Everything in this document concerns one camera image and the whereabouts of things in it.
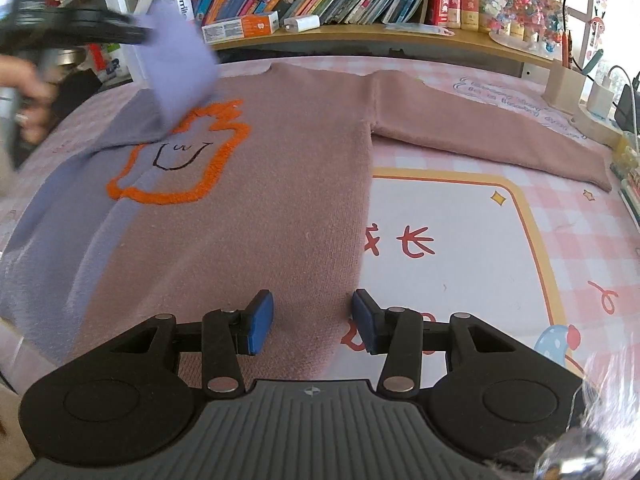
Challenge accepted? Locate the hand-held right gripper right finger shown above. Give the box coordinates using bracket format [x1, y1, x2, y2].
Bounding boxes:
[351, 288, 526, 397]

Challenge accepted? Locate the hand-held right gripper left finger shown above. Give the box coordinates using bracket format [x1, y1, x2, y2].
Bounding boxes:
[107, 289, 275, 397]

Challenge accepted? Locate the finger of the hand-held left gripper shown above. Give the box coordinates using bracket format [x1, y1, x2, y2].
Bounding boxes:
[75, 8, 154, 46]

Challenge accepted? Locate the pink and lilac sweater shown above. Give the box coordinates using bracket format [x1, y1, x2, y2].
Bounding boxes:
[0, 0, 614, 397]

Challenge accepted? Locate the person's left hand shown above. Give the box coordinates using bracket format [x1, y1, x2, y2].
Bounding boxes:
[0, 54, 57, 146]

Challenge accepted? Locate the white box with orange band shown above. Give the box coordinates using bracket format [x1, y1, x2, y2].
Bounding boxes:
[160, 0, 197, 24]

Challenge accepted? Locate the orange and white toothpaste box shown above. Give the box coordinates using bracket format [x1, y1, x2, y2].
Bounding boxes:
[201, 10, 281, 45]

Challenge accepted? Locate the pink checked printed mat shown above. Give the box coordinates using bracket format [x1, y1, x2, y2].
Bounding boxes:
[0, 54, 640, 378]

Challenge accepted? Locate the white power adapter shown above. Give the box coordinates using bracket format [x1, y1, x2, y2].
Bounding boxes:
[283, 14, 321, 32]

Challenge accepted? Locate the person's fluffy lilac sleeve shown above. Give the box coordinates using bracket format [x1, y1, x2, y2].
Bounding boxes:
[535, 350, 640, 480]

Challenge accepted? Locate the wooden shelf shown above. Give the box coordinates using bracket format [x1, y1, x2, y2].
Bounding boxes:
[210, 21, 568, 70]

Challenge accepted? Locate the light blue face mask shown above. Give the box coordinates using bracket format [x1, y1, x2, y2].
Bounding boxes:
[382, 21, 457, 39]

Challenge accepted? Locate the beige pen holder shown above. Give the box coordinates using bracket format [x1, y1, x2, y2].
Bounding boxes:
[543, 64, 592, 114]

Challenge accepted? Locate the white charger plug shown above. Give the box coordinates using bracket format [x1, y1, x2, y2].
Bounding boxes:
[585, 82, 616, 121]

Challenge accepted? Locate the colourful flower bouquet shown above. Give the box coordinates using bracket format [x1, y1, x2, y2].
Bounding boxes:
[479, 0, 567, 55]

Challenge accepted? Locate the white shelf frame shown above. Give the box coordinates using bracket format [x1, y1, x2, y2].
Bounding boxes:
[94, 0, 168, 86]

